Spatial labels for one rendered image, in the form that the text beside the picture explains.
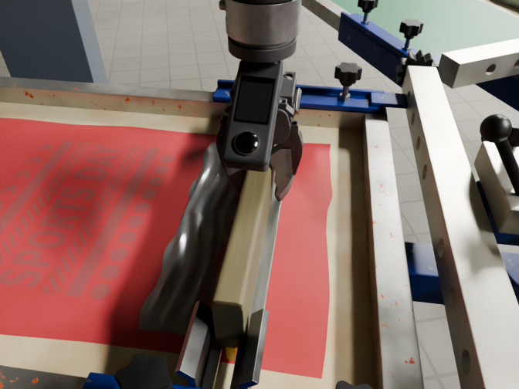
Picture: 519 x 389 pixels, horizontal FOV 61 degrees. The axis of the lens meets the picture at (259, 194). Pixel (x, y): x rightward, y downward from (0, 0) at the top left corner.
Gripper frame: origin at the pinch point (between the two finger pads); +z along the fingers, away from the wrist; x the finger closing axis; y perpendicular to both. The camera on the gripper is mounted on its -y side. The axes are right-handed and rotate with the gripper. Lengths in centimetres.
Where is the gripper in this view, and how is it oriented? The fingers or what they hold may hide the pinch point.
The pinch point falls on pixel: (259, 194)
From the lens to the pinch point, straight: 57.1
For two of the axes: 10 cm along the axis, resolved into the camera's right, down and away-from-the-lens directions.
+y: 1.4, -6.6, 7.4
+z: 0.0, 7.5, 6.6
